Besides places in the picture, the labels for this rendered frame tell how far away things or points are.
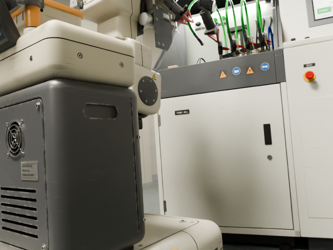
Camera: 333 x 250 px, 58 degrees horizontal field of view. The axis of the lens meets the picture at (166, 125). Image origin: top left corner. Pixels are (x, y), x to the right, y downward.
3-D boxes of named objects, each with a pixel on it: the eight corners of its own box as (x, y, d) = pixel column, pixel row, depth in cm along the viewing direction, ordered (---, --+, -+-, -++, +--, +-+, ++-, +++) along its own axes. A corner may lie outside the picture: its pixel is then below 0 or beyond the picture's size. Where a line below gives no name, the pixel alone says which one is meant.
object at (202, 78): (158, 98, 167) (157, 70, 168) (162, 99, 171) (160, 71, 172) (277, 83, 143) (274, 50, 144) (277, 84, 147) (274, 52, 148)
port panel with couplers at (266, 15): (255, 58, 197) (251, 12, 199) (256, 60, 200) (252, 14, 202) (276, 55, 192) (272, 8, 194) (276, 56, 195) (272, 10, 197)
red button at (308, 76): (304, 81, 135) (302, 70, 136) (303, 83, 139) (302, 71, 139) (316, 80, 133) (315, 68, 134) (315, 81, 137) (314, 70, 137)
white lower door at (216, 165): (164, 224, 163) (155, 99, 167) (166, 222, 165) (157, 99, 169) (293, 229, 138) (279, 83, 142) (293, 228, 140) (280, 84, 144)
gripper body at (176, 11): (180, 17, 180) (170, 8, 178) (189, 6, 171) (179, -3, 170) (175, 23, 176) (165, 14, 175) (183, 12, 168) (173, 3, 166)
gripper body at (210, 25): (219, 24, 174) (214, 12, 170) (214, 33, 168) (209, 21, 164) (209, 27, 178) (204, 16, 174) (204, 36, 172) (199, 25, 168)
